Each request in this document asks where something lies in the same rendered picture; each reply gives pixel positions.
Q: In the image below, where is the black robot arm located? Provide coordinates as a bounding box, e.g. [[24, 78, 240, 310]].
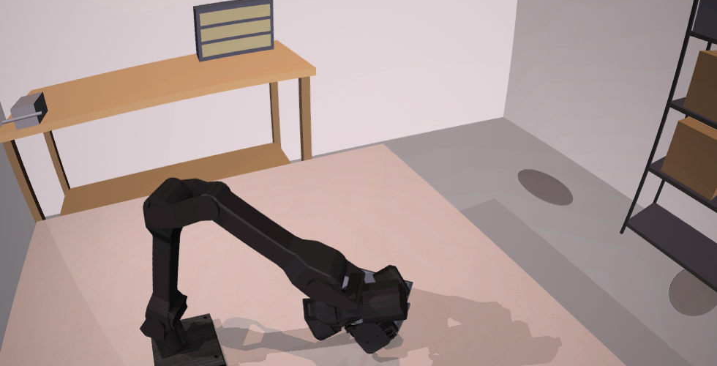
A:
[[140, 178, 408, 359]]

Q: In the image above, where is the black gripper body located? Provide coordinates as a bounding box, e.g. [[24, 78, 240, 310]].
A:
[[307, 265, 410, 341]]

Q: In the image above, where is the grey sloped panel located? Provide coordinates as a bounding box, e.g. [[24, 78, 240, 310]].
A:
[[342, 268, 413, 330]]

